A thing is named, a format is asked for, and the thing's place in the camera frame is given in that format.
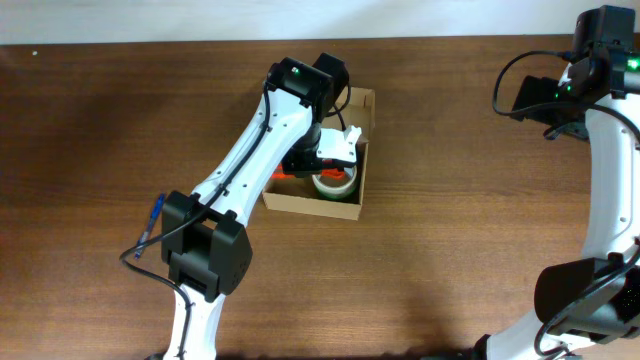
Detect green tape roll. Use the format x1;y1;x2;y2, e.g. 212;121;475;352
317;187;357;201

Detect brown cardboard box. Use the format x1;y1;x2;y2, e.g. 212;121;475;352
262;87;375;220

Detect blue pen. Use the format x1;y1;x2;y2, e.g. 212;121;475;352
136;193;166;246

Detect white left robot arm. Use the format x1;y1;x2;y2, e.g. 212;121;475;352
161;53;361;359

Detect red utility knife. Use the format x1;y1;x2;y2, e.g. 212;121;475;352
271;161;346;180

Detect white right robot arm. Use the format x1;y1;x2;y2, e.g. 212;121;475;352
463;5;639;359

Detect beige masking tape roll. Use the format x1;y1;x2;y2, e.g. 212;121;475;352
311;166;358;199

